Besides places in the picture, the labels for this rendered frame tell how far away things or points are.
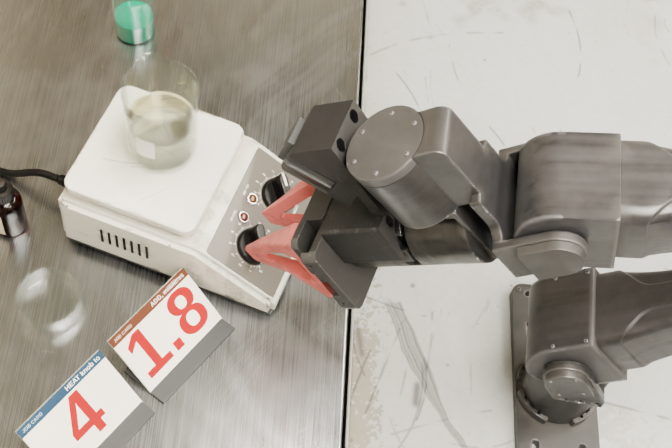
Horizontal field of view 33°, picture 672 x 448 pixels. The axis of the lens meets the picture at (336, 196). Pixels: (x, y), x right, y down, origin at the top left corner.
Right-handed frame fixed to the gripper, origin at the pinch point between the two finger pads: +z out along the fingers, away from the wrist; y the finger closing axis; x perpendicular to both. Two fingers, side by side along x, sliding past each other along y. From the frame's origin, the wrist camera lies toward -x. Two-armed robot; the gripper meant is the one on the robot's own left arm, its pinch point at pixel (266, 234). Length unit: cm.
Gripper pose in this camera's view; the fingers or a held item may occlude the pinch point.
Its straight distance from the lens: 87.0
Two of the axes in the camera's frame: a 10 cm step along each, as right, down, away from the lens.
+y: -3.4, 7.7, -5.3
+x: 5.1, 6.3, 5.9
